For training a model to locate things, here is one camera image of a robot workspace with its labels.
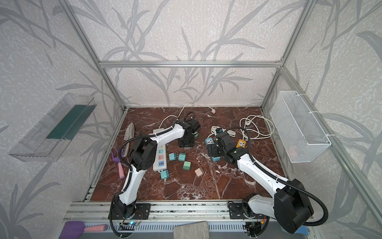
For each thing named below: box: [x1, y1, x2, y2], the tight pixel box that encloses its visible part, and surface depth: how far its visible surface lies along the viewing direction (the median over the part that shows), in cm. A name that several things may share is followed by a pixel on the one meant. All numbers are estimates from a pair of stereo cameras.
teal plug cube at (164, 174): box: [160, 169, 170, 180], surface depth 86 cm
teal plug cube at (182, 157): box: [178, 152, 187, 162], surface depth 93 cm
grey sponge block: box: [173, 221, 210, 239], surface depth 68 cm
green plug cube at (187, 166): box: [183, 161, 192, 171], surface depth 90 cm
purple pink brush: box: [58, 221, 107, 239], surface depth 70 cm
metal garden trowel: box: [123, 121, 135, 158], surface depth 104 cm
